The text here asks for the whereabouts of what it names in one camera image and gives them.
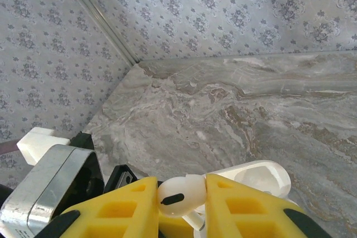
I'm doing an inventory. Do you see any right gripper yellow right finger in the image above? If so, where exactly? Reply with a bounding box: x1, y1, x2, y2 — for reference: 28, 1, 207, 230
205, 173, 332, 238

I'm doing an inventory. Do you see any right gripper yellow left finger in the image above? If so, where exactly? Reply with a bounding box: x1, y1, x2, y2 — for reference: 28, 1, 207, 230
35, 176, 196, 238

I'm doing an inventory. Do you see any white wireless earbud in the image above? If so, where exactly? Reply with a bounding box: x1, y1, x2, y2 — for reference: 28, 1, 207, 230
157, 173, 209, 230

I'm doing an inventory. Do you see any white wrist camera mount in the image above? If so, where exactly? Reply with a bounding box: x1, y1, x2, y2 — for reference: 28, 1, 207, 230
16, 127, 70, 166

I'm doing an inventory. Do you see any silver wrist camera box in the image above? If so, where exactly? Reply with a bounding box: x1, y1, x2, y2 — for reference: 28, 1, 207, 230
0, 144, 98, 238

